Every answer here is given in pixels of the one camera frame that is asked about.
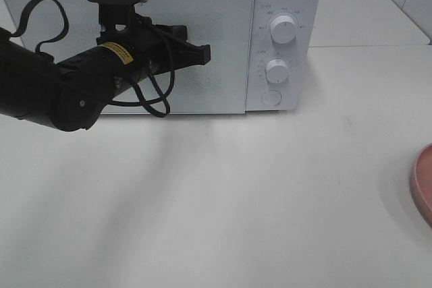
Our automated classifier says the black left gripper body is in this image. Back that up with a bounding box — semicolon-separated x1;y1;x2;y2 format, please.
96;4;169;76

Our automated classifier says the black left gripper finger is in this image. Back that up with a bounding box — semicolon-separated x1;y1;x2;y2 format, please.
155;24;188;45
165;40;211;72

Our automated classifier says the white round knob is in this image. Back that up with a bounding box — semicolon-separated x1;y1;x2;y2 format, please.
270;13;298;45
265;59;289;84

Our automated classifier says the white round door button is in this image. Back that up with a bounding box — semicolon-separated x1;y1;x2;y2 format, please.
261;90;282;107

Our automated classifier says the white microwave door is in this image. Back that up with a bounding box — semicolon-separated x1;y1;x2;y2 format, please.
4;0;253;114

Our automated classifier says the pink round plate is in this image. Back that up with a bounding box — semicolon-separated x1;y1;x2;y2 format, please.
410;144;431;227

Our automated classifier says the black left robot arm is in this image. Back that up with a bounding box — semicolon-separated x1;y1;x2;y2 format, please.
1;0;211;132

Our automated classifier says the white microwave oven body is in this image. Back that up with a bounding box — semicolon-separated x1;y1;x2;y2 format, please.
243;0;319;113

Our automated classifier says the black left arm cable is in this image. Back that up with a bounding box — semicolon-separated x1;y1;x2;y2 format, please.
9;0;176;118

